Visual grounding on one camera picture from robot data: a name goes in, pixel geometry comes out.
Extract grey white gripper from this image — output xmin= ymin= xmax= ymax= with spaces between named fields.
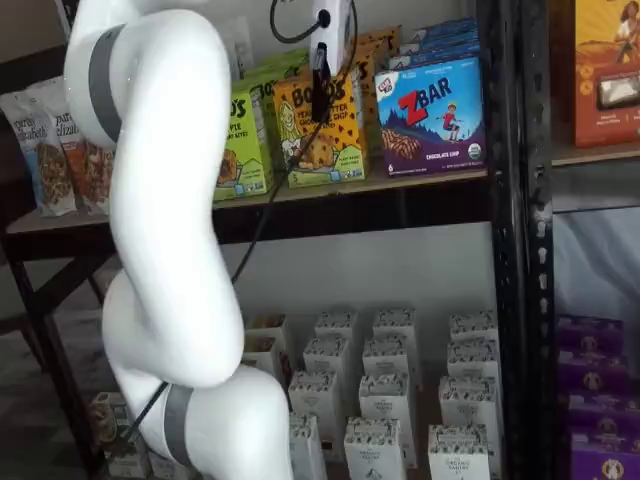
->
xmin=309 ymin=0 xmax=355 ymax=117

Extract orange Bobo's peanut butter box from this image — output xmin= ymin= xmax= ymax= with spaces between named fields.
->
xmin=355 ymin=27 xmax=403 ymax=101
xmin=273 ymin=74 xmax=370 ymax=190
xmin=349 ymin=49 xmax=379 ymax=174

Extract green Bobo's apple pie box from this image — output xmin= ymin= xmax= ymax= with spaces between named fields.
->
xmin=247 ymin=74 xmax=280 ymax=186
xmin=214 ymin=82 xmax=275 ymax=202
xmin=243 ymin=49 xmax=310 ymax=84

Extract blue ZBAR chocolate chip box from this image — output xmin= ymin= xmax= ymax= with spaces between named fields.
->
xmin=374 ymin=56 xmax=487 ymax=177
xmin=388 ymin=42 xmax=480 ymax=69
xmin=412 ymin=17 xmax=480 ymax=49

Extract wooden shelf board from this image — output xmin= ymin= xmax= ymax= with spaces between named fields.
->
xmin=4 ymin=167 xmax=489 ymax=236

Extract white patterned pantry box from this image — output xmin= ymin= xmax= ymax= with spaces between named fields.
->
xmin=358 ymin=373 xmax=412 ymax=426
xmin=446 ymin=339 xmax=501 ymax=381
xmin=438 ymin=375 xmax=501 ymax=431
xmin=362 ymin=337 xmax=412 ymax=381
xmin=288 ymin=412 xmax=329 ymax=480
xmin=288 ymin=370 xmax=337 ymax=446
xmin=448 ymin=310 xmax=499 ymax=346
xmin=343 ymin=417 xmax=404 ymax=480
xmin=372 ymin=308 xmax=417 ymax=346
xmin=302 ymin=337 xmax=351 ymax=386
xmin=428 ymin=424 xmax=490 ymax=480
xmin=313 ymin=310 xmax=360 ymax=346

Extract yellow purely elizabeth box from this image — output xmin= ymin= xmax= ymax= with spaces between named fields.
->
xmin=242 ymin=335 xmax=294 ymax=394
xmin=244 ymin=313 xmax=289 ymax=346

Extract black metal shelf rack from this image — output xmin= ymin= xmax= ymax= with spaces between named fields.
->
xmin=0 ymin=0 xmax=526 ymax=480

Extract orange box with woman print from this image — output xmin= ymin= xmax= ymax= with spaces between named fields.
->
xmin=573 ymin=0 xmax=640 ymax=149

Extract purple snack box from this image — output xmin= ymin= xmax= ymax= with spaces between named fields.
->
xmin=557 ymin=349 xmax=630 ymax=396
xmin=557 ymin=315 xmax=625 ymax=354
xmin=567 ymin=392 xmax=640 ymax=441
xmin=569 ymin=438 xmax=640 ymax=480

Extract dark green granola box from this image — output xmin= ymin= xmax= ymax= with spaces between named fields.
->
xmin=102 ymin=439 xmax=154 ymax=480
xmin=88 ymin=392 xmax=134 ymax=449

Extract purely elizabeth bag orange label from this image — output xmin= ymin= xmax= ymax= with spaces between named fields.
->
xmin=29 ymin=79 xmax=119 ymax=217

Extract purely elizabeth bag blue label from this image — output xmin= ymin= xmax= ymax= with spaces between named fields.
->
xmin=0 ymin=89 xmax=61 ymax=219

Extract Purely Elizabeth small boxes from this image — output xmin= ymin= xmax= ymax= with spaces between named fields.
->
xmin=239 ymin=304 xmax=501 ymax=480

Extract white plastic sheet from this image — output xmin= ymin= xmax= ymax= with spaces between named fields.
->
xmin=552 ymin=207 xmax=640 ymax=321

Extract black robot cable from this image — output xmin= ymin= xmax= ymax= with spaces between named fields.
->
xmin=127 ymin=0 xmax=361 ymax=444

